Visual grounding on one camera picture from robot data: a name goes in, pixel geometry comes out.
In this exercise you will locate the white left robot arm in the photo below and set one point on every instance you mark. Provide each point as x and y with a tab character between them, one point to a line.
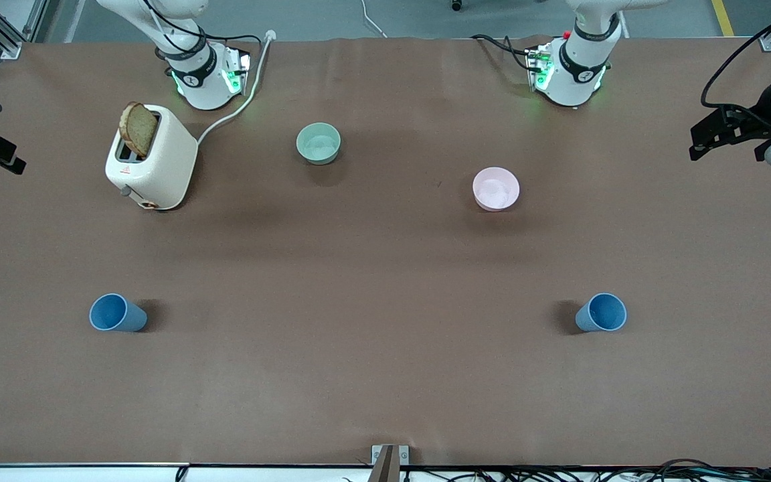
576	77

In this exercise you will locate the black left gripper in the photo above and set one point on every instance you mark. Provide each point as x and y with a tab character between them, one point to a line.
759	111

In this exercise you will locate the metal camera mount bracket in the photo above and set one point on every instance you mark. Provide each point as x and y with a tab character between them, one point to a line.
389	462

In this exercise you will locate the blue ribbed plastic cup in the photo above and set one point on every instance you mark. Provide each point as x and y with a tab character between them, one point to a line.
602	312
116	313

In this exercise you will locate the brown bread slice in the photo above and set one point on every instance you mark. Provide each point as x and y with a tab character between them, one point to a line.
138	129

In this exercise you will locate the pink bowl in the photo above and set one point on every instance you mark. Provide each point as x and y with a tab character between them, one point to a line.
496	189

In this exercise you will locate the green bowl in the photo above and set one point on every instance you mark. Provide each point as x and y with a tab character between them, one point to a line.
318	144

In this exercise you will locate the cream white toaster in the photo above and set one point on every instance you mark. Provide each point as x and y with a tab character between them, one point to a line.
158	167

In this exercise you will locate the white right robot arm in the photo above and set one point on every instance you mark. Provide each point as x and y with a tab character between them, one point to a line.
205	84

